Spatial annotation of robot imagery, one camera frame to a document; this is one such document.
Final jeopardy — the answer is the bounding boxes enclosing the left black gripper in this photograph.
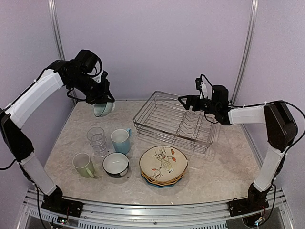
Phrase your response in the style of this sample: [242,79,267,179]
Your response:
[69,72,115,104]

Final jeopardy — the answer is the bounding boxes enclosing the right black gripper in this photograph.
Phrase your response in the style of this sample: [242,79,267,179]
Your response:
[179,94,219,115]

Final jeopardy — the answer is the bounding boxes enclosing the clear glass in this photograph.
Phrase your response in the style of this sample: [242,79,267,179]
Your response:
[86,127,106,147]
[90,137,107,157]

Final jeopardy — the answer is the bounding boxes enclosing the light blue faceted cup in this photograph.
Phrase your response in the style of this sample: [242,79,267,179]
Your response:
[111,128,132,155]

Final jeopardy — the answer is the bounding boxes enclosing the dark blue bowl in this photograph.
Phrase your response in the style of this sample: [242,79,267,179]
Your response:
[102,152,129,178]

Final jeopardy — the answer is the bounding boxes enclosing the beige plate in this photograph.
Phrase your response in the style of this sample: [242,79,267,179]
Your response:
[139,146,188,172]

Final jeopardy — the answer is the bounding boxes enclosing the green mug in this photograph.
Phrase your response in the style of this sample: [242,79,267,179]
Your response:
[72,153,97,178]

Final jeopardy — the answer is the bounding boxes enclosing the blue dotted plate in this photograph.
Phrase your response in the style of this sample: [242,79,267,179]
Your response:
[141,174,184,187]

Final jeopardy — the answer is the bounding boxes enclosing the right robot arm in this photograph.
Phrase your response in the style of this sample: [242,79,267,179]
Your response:
[178,85,298,212]

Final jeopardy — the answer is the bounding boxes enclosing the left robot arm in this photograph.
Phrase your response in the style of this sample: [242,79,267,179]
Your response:
[0,50,115,212]

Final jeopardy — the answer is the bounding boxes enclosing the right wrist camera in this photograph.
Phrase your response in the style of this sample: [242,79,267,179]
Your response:
[195,77,208,99]

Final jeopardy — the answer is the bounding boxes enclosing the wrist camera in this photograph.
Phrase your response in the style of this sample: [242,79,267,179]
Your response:
[195,77,208,99]
[93,70,108,83]

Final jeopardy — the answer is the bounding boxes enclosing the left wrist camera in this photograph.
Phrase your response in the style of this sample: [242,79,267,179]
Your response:
[93,70,108,83]

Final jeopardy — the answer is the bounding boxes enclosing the metal wire dish rack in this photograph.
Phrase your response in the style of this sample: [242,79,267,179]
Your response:
[133,91,218,156]

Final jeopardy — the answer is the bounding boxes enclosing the left corner aluminium post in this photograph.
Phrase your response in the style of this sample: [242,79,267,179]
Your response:
[48,0,66,60]

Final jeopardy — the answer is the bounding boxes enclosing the corner aluminium post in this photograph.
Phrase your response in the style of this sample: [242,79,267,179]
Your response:
[48,0,66,60]
[231,0,259,104]

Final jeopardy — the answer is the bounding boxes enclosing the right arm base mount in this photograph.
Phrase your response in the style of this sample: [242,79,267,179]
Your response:
[227,198,269,217]

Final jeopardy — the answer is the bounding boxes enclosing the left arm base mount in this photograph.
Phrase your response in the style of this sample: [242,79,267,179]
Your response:
[41,199,83,218]

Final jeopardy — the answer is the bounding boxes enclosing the aluminium front rail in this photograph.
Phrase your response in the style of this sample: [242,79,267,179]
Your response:
[16,188,294,229]

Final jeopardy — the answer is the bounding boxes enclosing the right corner aluminium post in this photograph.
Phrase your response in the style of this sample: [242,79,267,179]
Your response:
[231,0,259,104]

